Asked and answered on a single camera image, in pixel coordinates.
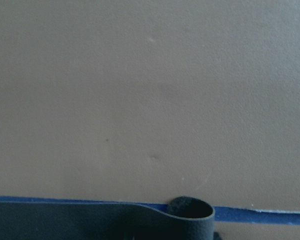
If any black mouse pad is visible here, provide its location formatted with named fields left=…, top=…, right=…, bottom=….
left=0, top=196, right=221, bottom=240

